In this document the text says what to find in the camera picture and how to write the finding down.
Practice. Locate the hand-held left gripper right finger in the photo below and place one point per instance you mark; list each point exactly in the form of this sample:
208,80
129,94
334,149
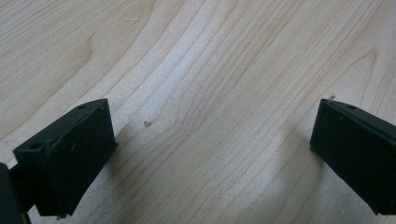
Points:
358,149

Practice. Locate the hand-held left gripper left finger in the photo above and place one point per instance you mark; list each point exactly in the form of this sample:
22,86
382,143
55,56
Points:
70,161

